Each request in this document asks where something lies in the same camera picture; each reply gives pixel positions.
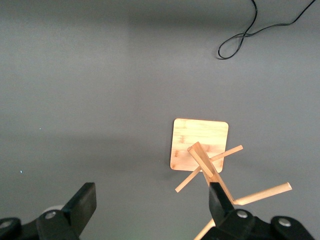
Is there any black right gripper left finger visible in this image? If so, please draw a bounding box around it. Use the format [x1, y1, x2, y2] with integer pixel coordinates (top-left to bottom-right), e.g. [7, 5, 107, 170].
[0, 182, 98, 240]

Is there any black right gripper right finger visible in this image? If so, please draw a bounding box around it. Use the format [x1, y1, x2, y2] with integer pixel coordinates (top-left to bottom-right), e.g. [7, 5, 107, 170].
[208, 182, 315, 240]

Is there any wooden mug tree stand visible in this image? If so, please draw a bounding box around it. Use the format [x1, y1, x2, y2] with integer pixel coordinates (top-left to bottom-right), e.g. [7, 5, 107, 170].
[169, 118, 293, 240]

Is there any long thin black cable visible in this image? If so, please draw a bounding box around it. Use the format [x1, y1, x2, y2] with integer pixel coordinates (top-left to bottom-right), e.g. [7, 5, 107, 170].
[216, 0, 317, 61]

